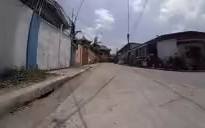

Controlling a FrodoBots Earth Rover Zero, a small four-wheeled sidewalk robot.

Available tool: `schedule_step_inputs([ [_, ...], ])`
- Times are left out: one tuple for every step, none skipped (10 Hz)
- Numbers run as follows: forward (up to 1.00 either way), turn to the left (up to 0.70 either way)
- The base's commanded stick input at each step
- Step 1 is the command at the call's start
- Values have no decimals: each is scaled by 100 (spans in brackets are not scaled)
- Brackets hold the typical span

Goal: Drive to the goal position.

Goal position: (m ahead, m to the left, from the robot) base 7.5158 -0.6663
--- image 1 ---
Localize white house with dark roof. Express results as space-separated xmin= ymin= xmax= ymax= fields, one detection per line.
xmin=129 ymin=30 xmax=205 ymax=71

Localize pink wall with gate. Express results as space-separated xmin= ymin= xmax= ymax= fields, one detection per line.
xmin=74 ymin=35 xmax=97 ymax=66

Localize overhead wires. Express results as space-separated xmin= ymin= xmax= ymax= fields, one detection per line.
xmin=71 ymin=0 xmax=151 ymax=38

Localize distant grey house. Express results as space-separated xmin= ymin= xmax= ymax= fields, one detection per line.
xmin=116 ymin=42 xmax=142 ymax=65

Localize grey concrete road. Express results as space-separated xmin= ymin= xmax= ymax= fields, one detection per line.
xmin=0 ymin=62 xmax=205 ymax=128

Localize utility pole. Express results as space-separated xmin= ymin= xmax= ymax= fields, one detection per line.
xmin=126 ymin=0 xmax=132 ymax=61
xmin=69 ymin=8 xmax=77 ymax=66

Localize raised concrete sidewalk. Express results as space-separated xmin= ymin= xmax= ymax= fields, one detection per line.
xmin=0 ymin=63 xmax=98 ymax=121

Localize white wall with blue column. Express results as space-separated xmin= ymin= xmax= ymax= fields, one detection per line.
xmin=0 ymin=0 xmax=73 ymax=75

